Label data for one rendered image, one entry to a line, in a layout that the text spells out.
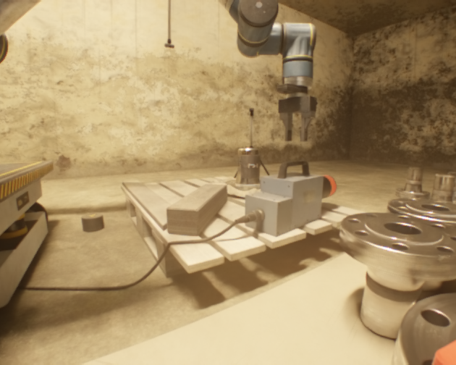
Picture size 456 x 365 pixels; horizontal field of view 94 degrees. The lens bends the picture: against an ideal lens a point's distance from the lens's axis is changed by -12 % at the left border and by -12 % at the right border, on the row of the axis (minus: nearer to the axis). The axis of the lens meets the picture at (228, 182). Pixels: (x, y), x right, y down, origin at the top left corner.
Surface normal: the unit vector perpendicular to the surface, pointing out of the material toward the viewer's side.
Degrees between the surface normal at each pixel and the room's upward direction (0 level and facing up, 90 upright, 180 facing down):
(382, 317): 90
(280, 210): 90
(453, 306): 0
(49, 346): 0
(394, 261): 90
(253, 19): 97
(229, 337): 0
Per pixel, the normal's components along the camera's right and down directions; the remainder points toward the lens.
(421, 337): 0.00, -0.98
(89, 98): 0.52, 0.15
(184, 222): -0.20, 0.17
